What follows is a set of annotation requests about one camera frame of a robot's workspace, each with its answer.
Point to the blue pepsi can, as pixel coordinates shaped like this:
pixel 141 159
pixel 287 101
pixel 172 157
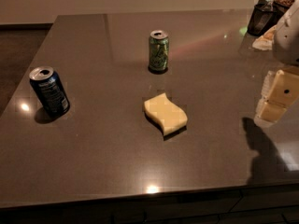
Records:
pixel 49 89

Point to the yellow wavy sponge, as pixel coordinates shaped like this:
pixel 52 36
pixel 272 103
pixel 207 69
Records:
pixel 166 114

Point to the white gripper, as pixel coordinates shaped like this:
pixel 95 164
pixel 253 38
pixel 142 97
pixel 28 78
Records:
pixel 288 39

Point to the green soda can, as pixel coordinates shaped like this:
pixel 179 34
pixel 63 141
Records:
pixel 158 51

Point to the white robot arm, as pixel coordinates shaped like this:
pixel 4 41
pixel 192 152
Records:
pixel 292 13

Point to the white snack packet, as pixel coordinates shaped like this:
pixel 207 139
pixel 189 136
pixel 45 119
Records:
pixel 265 41

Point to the black mesh basket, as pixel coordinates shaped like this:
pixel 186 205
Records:
pixel 263 17

